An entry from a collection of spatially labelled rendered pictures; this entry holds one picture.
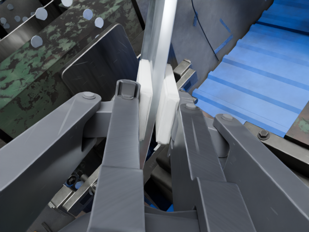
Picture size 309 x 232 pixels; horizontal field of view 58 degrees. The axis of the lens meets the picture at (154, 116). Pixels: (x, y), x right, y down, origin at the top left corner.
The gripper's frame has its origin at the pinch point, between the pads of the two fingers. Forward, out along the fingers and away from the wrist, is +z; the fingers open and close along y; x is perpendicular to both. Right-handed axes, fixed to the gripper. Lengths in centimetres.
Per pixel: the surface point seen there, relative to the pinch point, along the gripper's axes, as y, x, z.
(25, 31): -35, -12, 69
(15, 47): -37, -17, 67
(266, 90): 96, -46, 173
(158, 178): 6.1, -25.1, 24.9
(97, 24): -10.8, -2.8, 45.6
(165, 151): 6.5, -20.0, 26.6
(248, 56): 89, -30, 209
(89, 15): -12.4, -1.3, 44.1
